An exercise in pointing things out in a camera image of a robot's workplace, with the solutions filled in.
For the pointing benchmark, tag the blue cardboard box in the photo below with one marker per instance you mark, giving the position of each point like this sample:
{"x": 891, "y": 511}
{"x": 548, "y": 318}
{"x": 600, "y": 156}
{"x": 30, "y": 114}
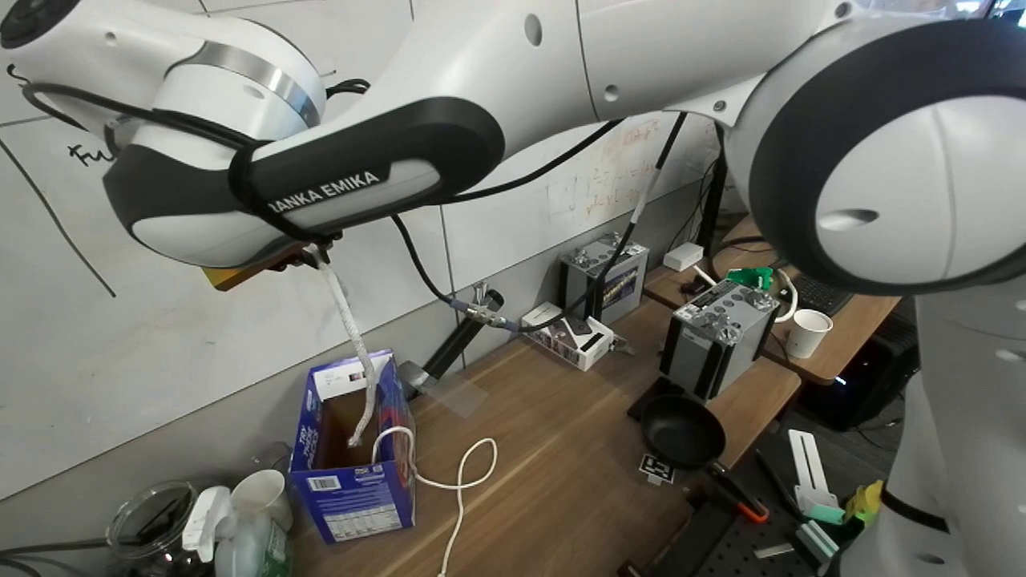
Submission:
{"x": 353, "y": 488}

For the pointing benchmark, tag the black cylindrical handle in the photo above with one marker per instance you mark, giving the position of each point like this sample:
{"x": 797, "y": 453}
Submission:
{"x": 452, "y": 345}

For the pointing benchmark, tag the orange handled pliers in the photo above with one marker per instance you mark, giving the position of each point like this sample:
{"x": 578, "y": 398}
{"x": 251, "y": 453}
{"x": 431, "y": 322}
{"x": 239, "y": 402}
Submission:
{"x": 736, "y": 493}

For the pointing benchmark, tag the grey battery box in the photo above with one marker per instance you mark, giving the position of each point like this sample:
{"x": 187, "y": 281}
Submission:
{"x": 605, "y": 276}
{"x": 715, "y": 337}

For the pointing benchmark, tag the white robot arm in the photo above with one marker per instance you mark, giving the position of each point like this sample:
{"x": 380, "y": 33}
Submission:
{"x": 876, "y": 148}

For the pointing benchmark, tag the grey battery box far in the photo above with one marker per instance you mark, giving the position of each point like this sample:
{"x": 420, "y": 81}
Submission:
{"x": 605, "y": 276}

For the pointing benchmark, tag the grey battery box near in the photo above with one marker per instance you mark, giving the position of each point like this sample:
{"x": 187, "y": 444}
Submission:
{"x": 715, "y": 337}

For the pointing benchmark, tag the clear glass jar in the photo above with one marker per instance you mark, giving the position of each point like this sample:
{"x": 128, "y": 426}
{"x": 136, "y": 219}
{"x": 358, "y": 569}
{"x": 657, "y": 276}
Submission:
{"x": 147, "y": 534}

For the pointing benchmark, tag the small white product box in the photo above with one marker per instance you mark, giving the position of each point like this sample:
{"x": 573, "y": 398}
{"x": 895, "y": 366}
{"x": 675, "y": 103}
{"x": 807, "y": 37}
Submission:
{"x": 578, "y": 345}

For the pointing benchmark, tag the white paper cup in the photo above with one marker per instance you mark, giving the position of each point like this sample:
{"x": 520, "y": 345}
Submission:
{"x": 811, "y": 332}

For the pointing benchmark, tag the clear tape patch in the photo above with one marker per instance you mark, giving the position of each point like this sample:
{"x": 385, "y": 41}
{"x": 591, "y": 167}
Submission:
{"x": 450, "y": 393}

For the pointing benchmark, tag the black frying pan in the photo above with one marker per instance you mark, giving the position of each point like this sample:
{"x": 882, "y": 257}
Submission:
{"x": 675, "y": 426}

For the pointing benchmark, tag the green spray bottle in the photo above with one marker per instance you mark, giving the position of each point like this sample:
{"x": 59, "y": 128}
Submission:
{"x": 241, "y": 531}

